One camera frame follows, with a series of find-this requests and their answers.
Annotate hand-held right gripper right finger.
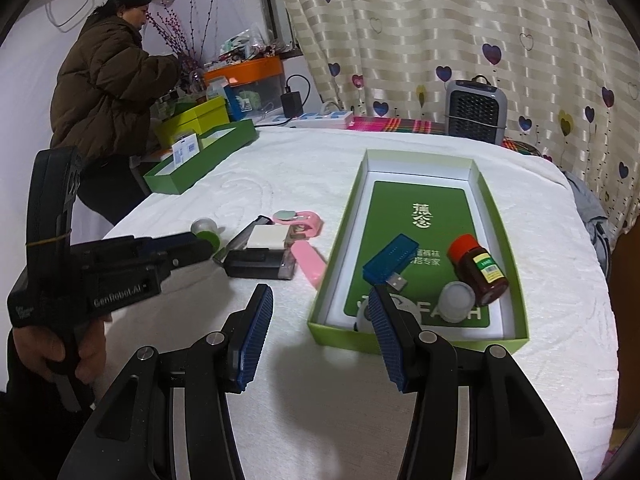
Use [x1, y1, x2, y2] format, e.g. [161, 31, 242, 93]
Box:
[369, 285, 583, 480]

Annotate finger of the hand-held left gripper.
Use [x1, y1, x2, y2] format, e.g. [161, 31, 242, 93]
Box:
[70, 232, 201, 261]
[80, 237, 217, 286]

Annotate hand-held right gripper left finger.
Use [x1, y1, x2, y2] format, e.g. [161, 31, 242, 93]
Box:
[57, 283, 275, 480]

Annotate white and green plastic toy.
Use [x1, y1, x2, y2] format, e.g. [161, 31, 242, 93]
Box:
[191, 216, 221, 250]

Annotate white panda night light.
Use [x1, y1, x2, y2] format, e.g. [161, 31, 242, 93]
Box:
[354, 296, 423, 335]

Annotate white charger plug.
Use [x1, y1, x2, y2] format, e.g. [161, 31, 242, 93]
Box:
[247, 225, 287, 251]

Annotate clear round plastic cap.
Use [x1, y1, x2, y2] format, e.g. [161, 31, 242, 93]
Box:
[440, 281, 476, 323]

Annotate blue usb tester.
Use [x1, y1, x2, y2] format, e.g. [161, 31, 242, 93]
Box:
[362, 233, 420, 292]

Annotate pink plastic case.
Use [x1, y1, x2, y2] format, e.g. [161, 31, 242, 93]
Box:
[290, 242, 329, 292]

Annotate brown bottle with red cap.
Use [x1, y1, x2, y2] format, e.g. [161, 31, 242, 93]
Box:
[446, 234, 510, 306]

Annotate green cardboard box tray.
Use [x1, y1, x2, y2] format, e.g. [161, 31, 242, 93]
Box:
[306, 149, 530, 357]

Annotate person's left hand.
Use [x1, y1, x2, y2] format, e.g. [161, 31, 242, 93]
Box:
[12, 320, 107, 383]

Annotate green cardboard box lid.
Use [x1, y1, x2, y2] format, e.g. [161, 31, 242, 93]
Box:
[143, 120, 258, 195]

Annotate small white and blue box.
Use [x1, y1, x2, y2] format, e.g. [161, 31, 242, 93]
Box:
[171, 132, 201, 167]

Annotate yellow-green box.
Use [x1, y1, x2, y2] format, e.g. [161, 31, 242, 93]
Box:
[152, 96, 231, 145]

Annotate blue and white carton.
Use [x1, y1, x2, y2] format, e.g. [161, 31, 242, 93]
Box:
[207, 80, 233, 111]

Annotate white and blue power strip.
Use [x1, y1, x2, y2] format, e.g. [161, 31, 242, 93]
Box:
[257, 102, 353, 128]

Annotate clear bin with orange lid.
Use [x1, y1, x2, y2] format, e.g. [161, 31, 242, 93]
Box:
[204, 56, 285, 111]

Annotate pile of packets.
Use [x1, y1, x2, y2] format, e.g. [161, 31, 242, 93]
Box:
[217, 25, 296, 63]

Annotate plaid cloth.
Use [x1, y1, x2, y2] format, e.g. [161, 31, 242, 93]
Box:
[350, 116, 556, 161]

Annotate purple blossom branches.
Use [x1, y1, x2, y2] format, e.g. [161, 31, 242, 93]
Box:
[147, 0, 223, 78]

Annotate grey cloth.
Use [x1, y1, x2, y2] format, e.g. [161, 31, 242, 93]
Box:
[565, 170, 613, 281]

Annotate wooden wardrobe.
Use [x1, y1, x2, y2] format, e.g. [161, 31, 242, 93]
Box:
[607, 235, 640, 436]

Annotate grey space heater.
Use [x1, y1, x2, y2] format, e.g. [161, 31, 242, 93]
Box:
[444, 75, 510, 143]

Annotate window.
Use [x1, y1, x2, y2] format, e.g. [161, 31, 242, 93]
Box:
[257, 0, 296, 46]

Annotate striped curtain with hearts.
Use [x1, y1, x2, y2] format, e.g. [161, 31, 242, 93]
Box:
[267, 0, 640, 221]

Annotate black power adapter with cable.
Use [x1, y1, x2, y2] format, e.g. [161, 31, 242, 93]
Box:
[280, 75, 312, 118]

